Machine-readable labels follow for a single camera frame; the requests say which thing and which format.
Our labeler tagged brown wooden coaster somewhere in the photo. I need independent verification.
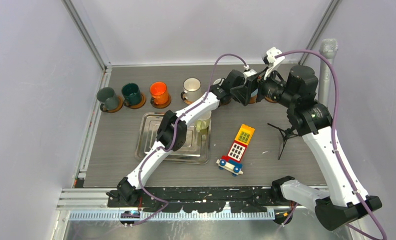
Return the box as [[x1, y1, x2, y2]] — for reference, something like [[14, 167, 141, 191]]
[[249, 95, 257, 104], [265, 97, 277, 104], [124, 93, 147, 110], [100, 95, 123, 113], [220, 98, 232, 106], [150, 96, 171, 109]]

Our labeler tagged grey white cup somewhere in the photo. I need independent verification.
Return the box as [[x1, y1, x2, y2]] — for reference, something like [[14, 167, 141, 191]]
[[213, 78, 225, 86]]

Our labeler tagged light patterned wooden coaster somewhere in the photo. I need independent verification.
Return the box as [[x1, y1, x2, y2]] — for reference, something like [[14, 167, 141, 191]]
[[183, 99, 194, 105]]

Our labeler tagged orange cup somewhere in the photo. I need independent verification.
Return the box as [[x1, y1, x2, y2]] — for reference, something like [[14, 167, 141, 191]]
[[149, 81, 169, 104]]

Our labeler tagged dark teal cup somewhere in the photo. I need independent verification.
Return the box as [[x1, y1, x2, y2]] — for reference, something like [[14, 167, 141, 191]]
[[121, 83, 142, 107]]

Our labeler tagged yellow green handled cup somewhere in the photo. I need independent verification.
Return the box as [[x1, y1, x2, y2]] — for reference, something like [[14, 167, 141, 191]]
[[195, 111, 212, 133]]

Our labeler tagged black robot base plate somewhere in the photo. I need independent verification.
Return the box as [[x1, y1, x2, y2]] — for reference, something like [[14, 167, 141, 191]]
[[106, 186, 292, 213]]

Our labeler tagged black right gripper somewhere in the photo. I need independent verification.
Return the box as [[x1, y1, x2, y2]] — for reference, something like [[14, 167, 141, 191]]
[[230, 64, 297, 108]]

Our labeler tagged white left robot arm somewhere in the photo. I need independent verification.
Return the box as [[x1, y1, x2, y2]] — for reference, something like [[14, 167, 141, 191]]
[[106, 70, 246, 207]]

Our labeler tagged colourful toy brick truck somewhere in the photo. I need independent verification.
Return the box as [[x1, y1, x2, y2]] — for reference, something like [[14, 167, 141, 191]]
[[216, 124, 255, 177]]

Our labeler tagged silver metal tray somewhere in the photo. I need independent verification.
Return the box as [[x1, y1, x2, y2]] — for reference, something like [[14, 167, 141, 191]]
[[135, 112, 211, 165]]

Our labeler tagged white metallic cup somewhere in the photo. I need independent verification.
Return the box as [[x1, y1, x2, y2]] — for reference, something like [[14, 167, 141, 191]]
[[180, 77, 202, 102]]

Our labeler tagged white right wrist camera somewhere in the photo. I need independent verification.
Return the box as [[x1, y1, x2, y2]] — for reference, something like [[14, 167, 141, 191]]
[[263, 47, 285, 80]]

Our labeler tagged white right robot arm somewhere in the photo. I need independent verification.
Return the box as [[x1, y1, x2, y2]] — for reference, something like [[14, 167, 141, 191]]
[[222, 65, 383, 231]]

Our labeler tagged dark grey cup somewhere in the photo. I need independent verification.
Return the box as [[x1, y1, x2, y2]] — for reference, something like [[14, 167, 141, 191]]
[[96, 87, 118, 110]]

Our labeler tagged silver grey microphone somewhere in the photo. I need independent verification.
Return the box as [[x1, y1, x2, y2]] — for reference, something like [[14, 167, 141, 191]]
[[318, 38, 338, 106]]

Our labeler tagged black microphone tripod stand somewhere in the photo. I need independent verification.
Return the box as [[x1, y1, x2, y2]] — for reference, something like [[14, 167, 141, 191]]
[[267, 123, 299, 160]]

